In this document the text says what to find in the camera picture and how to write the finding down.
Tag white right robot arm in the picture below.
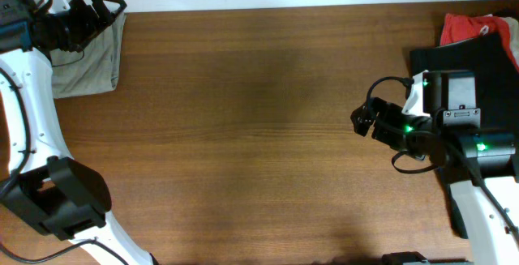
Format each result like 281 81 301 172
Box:
351 71 518 264

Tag khaki green shorts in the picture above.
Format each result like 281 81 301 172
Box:
50 14 127 99

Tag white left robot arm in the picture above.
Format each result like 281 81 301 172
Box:
1 0 155 264

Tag black folded garment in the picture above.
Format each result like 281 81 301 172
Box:
409 32 519 240

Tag red garment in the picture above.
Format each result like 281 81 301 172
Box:
440 14 518 70

